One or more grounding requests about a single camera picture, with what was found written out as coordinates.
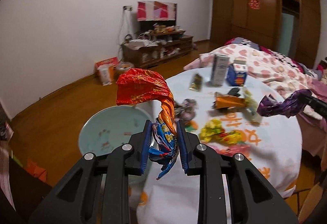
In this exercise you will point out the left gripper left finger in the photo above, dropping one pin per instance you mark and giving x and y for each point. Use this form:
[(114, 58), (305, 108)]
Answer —
[(97, 185)]

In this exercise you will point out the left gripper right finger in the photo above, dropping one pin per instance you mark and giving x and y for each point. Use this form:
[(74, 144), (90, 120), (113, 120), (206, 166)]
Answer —
[(230, 188)]

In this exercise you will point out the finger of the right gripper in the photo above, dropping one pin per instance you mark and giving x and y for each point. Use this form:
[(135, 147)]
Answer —
[(317, 105)]

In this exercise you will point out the purple wrapper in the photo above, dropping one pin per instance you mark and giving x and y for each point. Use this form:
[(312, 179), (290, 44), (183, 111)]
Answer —
[(290, 107)]

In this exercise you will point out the black ribbed wrapper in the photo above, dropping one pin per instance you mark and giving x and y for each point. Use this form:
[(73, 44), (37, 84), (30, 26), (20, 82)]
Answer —
[(235, 91)]

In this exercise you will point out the orange snack packet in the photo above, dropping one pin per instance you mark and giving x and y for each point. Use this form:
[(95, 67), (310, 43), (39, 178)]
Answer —
[(227, 101)]

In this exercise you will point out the red blue snack wrapper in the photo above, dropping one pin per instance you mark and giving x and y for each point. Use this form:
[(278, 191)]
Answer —
[(150, 90)]

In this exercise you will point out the light blue trash bin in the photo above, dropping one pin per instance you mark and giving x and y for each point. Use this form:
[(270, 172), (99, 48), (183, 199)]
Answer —
[(111, 128)]

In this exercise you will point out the orange paper on floor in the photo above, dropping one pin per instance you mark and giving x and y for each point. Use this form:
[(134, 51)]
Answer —
[(34, 170)]

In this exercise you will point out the clear yellowish plastic bag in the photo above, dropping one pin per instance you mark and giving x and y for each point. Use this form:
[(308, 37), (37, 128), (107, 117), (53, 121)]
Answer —
[(251, 106)]

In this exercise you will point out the yellow crumpled wrapper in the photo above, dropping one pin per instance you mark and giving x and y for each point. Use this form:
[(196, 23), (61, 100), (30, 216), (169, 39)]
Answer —
[(213, 131)]

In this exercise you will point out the blue Look milk carton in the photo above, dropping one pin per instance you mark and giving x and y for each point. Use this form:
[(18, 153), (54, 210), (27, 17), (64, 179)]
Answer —
[(237, 73)]

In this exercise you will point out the red striped cloth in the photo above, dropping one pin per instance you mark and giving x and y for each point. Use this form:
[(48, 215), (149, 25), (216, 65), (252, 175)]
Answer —
[(5, 183)]

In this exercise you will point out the white printed tablecloth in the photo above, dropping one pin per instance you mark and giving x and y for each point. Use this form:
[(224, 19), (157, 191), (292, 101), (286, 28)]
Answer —
[(273, 145)]

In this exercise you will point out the dark wooden wardrobe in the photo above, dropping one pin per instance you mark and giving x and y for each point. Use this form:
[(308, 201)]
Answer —
[(264, 22)]

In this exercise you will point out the white blue tall carton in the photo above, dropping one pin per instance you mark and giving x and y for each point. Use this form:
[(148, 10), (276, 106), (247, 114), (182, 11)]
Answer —
[(219, 67)]

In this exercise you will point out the grey pink crumpled wrapper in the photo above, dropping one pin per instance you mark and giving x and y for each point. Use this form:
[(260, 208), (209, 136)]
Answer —
[(185, 111)]

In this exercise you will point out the red white cardboard box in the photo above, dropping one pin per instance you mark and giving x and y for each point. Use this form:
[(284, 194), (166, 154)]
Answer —
[(106, 70)]

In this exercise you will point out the gold black small sachet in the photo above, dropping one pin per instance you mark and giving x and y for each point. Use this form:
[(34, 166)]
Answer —
[(196, 83)]

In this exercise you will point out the yellow lidded plastic tub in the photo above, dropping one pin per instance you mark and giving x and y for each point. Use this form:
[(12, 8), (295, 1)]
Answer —
[(122, 67)]

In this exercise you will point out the wooden TV cabinet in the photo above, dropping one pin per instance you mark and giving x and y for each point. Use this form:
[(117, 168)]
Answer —
[(145, 53)]

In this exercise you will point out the pink red patterned cloth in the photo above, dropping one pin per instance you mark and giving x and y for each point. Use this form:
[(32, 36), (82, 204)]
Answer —
[(156, 11)]

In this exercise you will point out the wall power socket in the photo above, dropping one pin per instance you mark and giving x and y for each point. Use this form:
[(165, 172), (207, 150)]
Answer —
[(127, 8)]

